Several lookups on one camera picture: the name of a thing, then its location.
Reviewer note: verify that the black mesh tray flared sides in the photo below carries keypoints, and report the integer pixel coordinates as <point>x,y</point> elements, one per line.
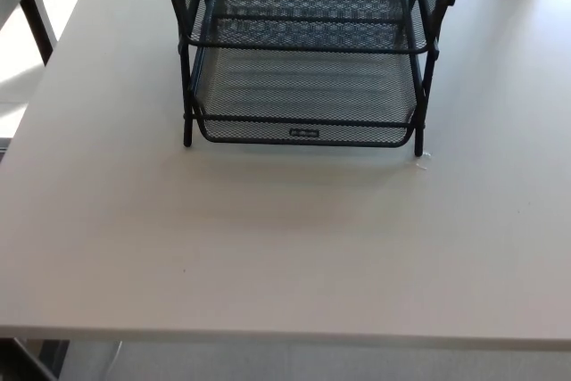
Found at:
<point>290,35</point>

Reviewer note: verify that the black mesh tray with label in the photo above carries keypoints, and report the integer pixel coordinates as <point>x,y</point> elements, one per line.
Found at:
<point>303,95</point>

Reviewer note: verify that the clear tape piece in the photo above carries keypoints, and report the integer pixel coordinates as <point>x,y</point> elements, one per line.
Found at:
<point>424,161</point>

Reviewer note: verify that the white side table dark legs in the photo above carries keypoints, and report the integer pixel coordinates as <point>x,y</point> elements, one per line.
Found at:
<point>38,24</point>

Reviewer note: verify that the black metal tray rack frame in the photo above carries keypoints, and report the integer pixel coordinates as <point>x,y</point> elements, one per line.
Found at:
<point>186,131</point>

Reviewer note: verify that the dark grey desk leg frame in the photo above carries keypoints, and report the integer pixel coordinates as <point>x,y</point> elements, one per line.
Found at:
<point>53,358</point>

